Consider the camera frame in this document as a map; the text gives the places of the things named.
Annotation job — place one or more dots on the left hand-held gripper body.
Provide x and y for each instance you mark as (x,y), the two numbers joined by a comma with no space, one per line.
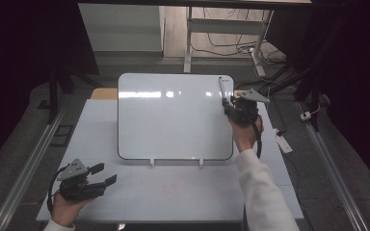
(77,189)

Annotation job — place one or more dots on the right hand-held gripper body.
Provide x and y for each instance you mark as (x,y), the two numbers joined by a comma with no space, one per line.
(247,109)

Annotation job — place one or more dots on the white marker pen black cap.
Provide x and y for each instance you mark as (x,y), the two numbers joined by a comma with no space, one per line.
(221,88)

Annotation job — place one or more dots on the white whiteboard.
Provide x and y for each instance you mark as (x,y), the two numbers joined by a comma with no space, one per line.
(167,125)

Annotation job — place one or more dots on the person's left hand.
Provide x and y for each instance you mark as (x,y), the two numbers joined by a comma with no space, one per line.
(66,210)

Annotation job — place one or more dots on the person's right hand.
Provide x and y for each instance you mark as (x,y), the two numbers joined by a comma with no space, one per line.
(245,136)

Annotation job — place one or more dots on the white whiteboard support clip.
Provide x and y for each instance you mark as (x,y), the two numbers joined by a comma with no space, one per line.
(201,162)
(152,162)

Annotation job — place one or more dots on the black floor plate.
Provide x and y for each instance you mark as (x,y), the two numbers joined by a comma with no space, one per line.
(62,135)

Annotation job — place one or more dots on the white power strip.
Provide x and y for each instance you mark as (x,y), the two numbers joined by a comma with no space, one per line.
(283,141)

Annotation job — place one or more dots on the small white plug adapter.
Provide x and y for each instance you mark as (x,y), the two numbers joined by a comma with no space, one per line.
(305,115)

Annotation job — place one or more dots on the black metal stand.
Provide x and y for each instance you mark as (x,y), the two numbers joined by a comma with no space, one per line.
(54,96)

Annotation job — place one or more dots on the white cabinet panel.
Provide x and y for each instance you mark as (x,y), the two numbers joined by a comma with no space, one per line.
(120,27)

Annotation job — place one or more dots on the aluminium floor rail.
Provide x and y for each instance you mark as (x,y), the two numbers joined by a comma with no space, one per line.
(330,163)
(29,163)

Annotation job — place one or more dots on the white desk frame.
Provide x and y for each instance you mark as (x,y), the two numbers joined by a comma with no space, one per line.
(224,26)

